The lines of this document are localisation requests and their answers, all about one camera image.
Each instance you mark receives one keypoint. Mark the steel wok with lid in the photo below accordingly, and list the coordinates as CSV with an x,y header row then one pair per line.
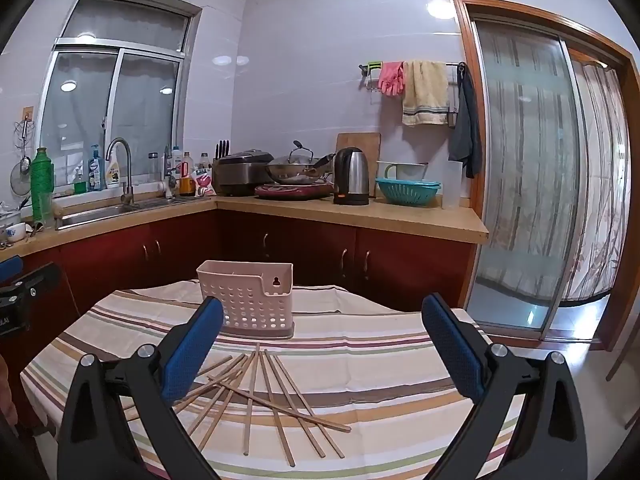
x,y
300,166

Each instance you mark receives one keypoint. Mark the red induction cooker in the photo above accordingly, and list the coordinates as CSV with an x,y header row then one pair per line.
x,y
294,192

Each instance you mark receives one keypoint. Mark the wall towel rail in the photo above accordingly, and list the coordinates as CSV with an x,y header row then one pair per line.
x,y
413,70

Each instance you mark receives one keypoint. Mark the blue detergent bottle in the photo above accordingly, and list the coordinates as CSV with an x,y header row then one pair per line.
x,y
95,170

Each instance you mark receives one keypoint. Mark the steel electric kettle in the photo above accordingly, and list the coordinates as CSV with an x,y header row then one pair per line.
x,y
351,177

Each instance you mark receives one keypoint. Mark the wooden cutting board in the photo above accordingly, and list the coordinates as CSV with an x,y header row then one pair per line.
x,y
370,144

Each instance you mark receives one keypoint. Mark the black rice cooker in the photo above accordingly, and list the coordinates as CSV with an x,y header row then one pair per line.
x,y
240,173

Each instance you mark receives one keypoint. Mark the striped tablecloth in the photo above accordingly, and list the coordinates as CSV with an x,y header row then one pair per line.
x,y
358,364

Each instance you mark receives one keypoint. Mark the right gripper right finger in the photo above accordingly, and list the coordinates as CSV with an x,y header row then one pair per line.
x,y
549,439

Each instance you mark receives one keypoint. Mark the red kitchen cabinets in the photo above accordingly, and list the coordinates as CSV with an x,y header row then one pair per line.
x,y
393,269

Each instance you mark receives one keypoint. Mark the green plastic bottle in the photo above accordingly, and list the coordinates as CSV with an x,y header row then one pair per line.
x,y
41,186

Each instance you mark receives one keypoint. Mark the white ceramic bowl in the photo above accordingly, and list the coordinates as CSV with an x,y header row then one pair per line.
x,y
16,232

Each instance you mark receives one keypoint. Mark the knife block with knives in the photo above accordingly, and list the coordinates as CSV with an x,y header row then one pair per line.
x,y
222,149

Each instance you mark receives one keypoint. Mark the window with aluminium frame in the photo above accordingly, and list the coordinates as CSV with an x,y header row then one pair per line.
x,y
115,79

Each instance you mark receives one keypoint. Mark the white measuring jug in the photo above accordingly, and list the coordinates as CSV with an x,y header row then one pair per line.
x,y
404,171

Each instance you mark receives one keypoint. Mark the orange oil bottle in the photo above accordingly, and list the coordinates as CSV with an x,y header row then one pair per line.
x,y
186,182

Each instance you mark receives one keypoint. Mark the teal plastic colander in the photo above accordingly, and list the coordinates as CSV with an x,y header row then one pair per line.
x,y
408,193

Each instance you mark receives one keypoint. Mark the pink rubber gloves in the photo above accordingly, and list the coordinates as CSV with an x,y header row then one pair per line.
x,y
391,81

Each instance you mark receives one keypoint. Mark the yellow hanging towel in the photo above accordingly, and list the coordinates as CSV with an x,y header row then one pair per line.
x,y
426,102

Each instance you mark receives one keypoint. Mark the white spray bottle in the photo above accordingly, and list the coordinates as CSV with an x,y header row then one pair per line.
x,y
112,175

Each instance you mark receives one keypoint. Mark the sliding glass door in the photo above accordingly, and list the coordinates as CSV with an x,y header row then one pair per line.
x,y
558,105

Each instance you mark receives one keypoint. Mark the pink perforated utensil holder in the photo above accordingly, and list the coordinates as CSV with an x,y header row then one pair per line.
x,y
257,297

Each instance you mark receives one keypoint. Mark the dark grey hanging cloth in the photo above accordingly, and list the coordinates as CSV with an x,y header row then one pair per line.
x,y
465,145

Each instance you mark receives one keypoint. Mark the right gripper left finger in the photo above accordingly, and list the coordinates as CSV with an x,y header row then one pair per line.
x,y
95,441

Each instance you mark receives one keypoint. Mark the translucent plastic container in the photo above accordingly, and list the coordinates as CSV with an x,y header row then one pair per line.
x,y
451,184

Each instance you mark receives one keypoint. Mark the steel sink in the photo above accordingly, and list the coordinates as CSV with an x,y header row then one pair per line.
x,y
69,221

